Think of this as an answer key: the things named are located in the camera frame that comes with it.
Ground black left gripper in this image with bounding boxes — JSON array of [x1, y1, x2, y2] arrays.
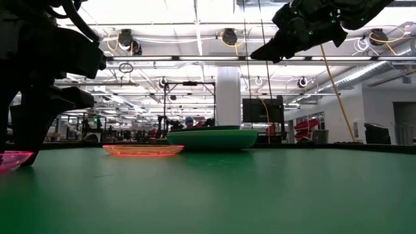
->
[[0, 11, 107, 167]]

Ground black hanging cable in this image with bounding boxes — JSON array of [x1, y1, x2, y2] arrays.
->
[[257, 0, 274, 99], [242, 0, 253, 99]]

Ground grey bin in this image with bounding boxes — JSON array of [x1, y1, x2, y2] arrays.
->
[[311, 129, 330, 145]]

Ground red rack item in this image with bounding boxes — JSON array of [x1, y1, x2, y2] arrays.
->
[[293, 118, 321, 141]]

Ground black chair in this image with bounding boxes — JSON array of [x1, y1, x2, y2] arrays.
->
[[363, 121, 392, 146]]

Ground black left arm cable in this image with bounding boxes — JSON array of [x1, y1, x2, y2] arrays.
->
[[45, 0, 102, 44]]

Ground thick yellow hanging cable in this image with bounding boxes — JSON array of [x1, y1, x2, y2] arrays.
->
[[319, 44, 356, 143]]

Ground long ceiling light bar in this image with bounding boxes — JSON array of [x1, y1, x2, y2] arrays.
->
[[105, 55, 416, 64]]

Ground black monitor screen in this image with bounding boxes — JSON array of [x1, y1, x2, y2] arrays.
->
[[242, 96, 285, 124]]

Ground white building column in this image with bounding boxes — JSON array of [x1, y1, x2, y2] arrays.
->
[[215, 66, 242, 127]]

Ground thin orange hanging cable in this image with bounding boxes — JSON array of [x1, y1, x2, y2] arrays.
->
[[258, 97, 272, 144]]

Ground pink transparent plate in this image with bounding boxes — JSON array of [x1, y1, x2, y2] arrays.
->
[[0, 150, 34, 174]]

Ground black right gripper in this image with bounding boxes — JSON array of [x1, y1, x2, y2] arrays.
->
[[250, 0, 349, 64]]

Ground black metal frame rig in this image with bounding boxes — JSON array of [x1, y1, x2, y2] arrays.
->
[[162, 81, 217, 131]]

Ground silver air duct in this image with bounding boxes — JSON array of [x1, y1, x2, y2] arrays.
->
[[317, 42, 416, 96]]

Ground orange transparent plate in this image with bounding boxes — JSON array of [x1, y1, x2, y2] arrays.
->
[[102, 144, 185, 158]]

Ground black ceiling cable reel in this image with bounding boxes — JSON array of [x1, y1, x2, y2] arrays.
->
[[117, 28, 143, 56], [221, 27, 239, 47], [369, 28, 389, 47]]

